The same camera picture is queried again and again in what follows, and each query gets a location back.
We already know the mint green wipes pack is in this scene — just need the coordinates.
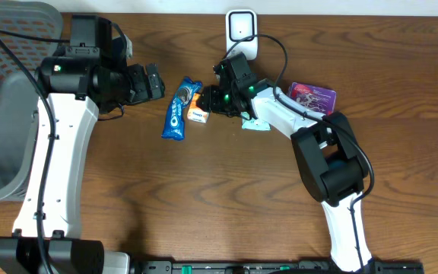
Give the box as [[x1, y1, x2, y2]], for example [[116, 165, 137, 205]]
[[240, 112, 271, 131]]

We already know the orange tissue packet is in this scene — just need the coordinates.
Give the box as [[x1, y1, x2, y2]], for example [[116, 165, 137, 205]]
[[187, 93, 210, 123]]

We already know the blue Oreo cookie pack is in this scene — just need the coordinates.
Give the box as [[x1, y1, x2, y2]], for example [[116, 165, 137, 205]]
[[161, 77, 202, 141]]

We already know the red purple pad pack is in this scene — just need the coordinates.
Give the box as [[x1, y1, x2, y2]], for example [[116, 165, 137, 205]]
[[287, 82, 337, 115]]

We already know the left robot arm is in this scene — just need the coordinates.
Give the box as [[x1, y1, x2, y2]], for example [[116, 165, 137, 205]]
[[0, 56, 165, 273]]

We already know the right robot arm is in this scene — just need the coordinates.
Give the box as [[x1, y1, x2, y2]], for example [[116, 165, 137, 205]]
[[197, 80, 373, 272]]

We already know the grey plastic mesh basket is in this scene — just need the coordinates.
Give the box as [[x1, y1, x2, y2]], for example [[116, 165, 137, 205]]
[[0, 1, 63, 202]]

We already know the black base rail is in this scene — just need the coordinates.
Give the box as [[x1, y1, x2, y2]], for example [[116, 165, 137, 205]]
[[128, 260, 424, 274]]

